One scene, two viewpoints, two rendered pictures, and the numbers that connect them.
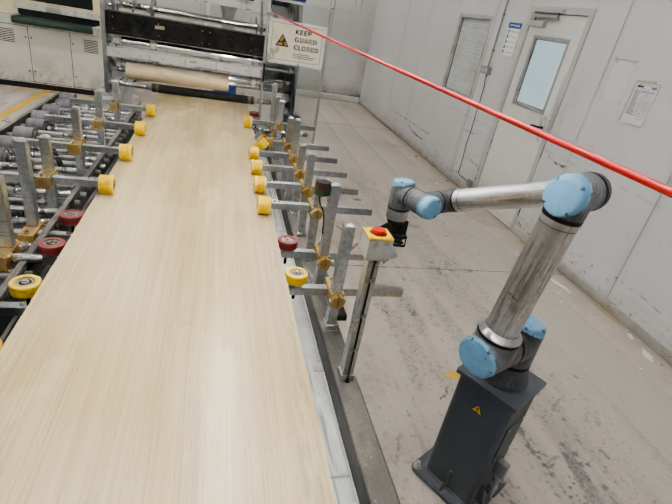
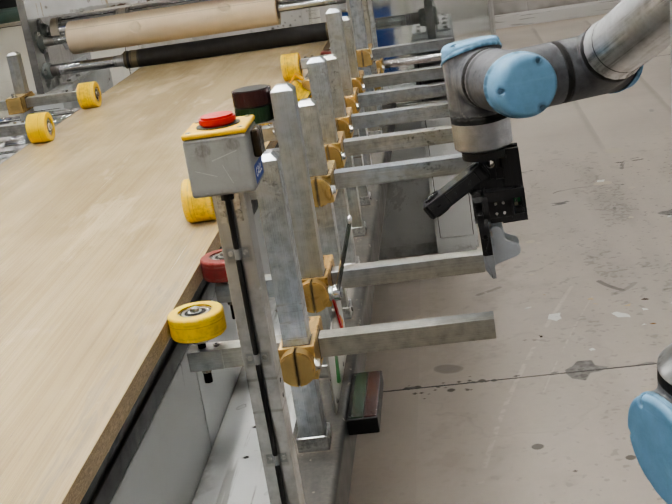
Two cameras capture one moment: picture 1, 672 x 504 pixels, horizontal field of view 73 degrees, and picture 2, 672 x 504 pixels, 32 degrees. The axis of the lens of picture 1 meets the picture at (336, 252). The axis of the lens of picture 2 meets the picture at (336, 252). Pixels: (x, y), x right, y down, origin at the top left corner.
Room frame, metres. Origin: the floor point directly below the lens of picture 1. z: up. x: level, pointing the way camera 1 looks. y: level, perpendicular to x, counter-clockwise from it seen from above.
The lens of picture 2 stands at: (0.06, -0.71, 1.44)
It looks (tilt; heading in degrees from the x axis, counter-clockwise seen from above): 17 degrees down; 24
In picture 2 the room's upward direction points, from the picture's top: 9 degrees counter-clockwise
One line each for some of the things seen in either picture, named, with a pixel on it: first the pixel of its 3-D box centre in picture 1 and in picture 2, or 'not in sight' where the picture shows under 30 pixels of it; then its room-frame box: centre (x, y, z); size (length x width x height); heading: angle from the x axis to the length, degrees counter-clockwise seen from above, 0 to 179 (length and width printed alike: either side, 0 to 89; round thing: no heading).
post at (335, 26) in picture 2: (292, 160); (347, 109); (2.58, 0.34, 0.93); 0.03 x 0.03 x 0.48; 17
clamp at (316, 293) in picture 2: (321, 256); (315, 283); (1.65, 0.06, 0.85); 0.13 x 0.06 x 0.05; 17
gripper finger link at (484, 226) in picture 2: not in sight; (484, 227); (1.73, -0.21, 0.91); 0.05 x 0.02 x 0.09; 17
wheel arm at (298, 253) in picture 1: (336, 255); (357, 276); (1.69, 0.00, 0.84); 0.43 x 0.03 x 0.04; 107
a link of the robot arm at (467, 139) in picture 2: (396, 213); (482, 133); (1.76, -0.22, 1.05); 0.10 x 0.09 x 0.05; 17
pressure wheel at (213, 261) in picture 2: (286, 250); (229, 285); (1.62, 0.20, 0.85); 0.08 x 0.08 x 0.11
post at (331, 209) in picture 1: (326, 239); (306, 235); (1.63, 0.05, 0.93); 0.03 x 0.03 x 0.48; 17
